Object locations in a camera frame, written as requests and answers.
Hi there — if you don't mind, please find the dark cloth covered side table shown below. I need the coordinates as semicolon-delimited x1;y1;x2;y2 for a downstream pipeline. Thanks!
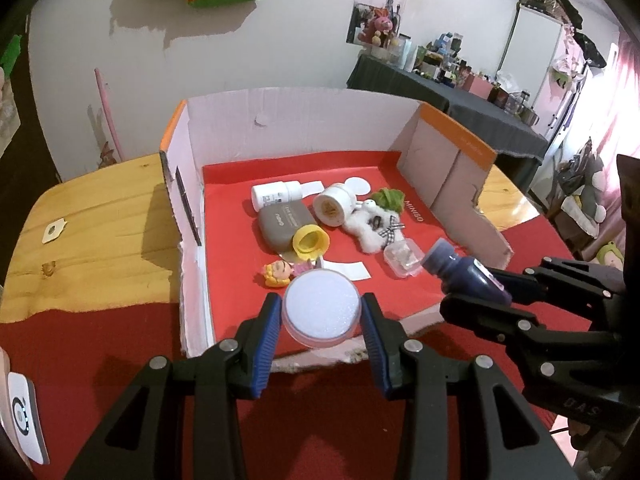
346;54;550;194

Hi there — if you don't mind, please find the grey earbud case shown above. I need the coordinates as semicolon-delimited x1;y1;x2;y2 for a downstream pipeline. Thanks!
257;200;316;254

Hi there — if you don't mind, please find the small paper sticker on table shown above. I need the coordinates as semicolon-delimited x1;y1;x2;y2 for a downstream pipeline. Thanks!
41;218;67;244

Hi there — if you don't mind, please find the white bottle with barcode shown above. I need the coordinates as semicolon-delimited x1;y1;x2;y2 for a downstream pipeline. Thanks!
250;181;326;212

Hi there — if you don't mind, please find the round white cream jar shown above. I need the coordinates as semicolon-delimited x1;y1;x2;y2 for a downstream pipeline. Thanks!
282;269;361;349

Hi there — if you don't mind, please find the white fluffy bunny scrunchie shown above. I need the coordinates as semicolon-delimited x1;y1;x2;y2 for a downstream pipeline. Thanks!
342;200;405;255

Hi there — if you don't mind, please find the red table cloth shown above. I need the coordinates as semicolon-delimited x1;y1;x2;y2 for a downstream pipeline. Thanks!
0;211;594;480

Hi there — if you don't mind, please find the clear small plastic box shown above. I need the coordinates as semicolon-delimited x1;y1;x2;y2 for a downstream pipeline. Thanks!
383;238;424;278

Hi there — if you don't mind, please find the small cartoon doll figure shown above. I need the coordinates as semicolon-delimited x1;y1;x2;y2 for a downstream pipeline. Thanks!
262;259;314;288

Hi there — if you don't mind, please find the white cabinet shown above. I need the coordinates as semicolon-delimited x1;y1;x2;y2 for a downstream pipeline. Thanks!
497;0;585;140

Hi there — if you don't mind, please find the purple small bottle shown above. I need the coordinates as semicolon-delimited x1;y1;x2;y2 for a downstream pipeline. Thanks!
421;238;512;307

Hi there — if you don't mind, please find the pink bunny plush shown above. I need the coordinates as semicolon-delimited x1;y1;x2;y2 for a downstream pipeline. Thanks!
356;4;398;48

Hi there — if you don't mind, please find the yellow cap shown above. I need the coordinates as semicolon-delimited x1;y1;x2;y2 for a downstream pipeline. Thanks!
292;224;330;261

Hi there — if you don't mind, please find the cardboard box with red bottom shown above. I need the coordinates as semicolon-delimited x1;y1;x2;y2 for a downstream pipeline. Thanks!
160;88;513;372

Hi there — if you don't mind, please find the white tag with black logo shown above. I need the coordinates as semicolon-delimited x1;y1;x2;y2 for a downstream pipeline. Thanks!
8;372;50;465

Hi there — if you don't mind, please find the pink stick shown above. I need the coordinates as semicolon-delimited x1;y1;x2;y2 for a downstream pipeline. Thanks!
94;68;126;162

